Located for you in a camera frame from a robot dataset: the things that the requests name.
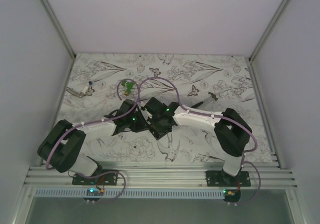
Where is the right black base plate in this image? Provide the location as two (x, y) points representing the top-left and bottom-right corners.
(205, 170), (251, 187)

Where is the right small circuit board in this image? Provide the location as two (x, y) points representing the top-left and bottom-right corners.
(223, 189), (241, 196)

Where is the hammer with black handle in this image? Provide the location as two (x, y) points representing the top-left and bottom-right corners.
(192, 92), (218, 109)

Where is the aluminium rail beam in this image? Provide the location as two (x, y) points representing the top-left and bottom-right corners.
(24, 167), (298, 189)

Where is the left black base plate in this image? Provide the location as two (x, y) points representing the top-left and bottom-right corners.
(71, 169), (118, 186)

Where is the green connector part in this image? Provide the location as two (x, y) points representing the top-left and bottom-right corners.
(121, 80), (139, 96)

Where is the right aluminium frame post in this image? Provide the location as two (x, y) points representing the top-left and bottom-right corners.
(248, 0), (300, 62)

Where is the left aluminium frame post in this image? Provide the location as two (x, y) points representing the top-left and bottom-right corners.
(39, 0), (77, 59)

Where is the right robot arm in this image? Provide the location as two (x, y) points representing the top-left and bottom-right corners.
(141, 97), (252, 186)

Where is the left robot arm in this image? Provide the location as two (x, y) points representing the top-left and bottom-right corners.
(37, 99), (146, 185)

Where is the aluminium frame post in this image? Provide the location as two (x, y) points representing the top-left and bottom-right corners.
(39, 0), (77, 59)
(248, 0), (300, 62)

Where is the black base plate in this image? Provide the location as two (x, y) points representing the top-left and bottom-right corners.
(71, 169), (118, 186)
(205, 170), (251, 187)

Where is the small circuit board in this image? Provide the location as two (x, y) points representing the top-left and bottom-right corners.
(86, 187), (105, 196)
(223, 189), (241, 196)

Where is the black fuse box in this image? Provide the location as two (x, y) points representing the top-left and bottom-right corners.
(149, 124), (172, 140)

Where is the left small circuit board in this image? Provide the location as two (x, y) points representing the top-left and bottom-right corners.
(86, 187), (105, 196)

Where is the grey slotted cable duct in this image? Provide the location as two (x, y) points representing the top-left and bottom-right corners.
(34, 187), (225, 199)

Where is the floral patterned table mat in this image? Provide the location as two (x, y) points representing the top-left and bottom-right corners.
(58, 54), (273, 162)

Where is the metal bracket with blue knob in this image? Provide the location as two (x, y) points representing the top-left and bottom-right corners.
(66, 81), (95, 98)

